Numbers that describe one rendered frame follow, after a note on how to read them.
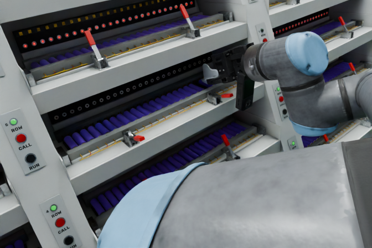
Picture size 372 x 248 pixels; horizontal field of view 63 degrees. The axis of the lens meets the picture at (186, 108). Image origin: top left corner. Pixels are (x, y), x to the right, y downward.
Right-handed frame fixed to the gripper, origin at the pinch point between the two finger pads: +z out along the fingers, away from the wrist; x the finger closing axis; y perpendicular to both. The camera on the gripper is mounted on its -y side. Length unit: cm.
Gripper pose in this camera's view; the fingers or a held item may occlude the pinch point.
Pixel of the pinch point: (210, 79)
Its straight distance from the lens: 92.4
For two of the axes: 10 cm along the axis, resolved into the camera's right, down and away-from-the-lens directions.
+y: -3.2, -9.3, -1.8
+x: -7.9, 3.7, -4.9
